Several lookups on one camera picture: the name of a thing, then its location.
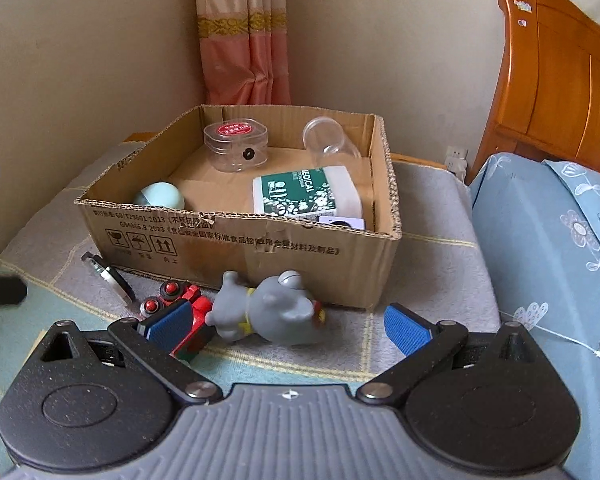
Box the clear case red label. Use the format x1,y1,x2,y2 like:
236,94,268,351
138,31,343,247
204,118,268,172

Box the black white cube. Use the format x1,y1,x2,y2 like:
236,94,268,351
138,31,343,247
317,214,365,231

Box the correction tape dispenser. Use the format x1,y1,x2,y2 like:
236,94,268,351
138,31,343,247
81,252,136,304

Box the pink curtain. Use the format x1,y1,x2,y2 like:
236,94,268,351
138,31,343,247
196,0,291,105

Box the red toy car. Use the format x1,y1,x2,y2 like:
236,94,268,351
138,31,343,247
136,280,214,363

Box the white wall charger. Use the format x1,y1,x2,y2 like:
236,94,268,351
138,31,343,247
444,146,468,181

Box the light blue pillow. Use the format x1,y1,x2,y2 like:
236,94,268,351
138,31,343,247
544,160,600,243

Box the wooden headboard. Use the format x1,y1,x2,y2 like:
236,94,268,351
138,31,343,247
468,0,600,179

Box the brown cardboard box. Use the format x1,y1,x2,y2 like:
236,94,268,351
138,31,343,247
76,105,402,309

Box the mint green egg case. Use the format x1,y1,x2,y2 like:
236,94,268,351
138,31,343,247
133,181,185,209

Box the blue floral bed sheet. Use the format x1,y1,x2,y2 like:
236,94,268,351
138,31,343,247
469,153,600,479

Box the grey elephant toy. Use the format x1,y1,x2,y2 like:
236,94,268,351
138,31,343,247
204,270,326,346

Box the white charging cable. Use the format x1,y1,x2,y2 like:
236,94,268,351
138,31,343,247
498,309,600,359

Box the white green medical bottle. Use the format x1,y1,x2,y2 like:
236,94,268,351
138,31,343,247
252,166,363,221

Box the clear plastic jar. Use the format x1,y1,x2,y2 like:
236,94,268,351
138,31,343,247
302,116,362,167

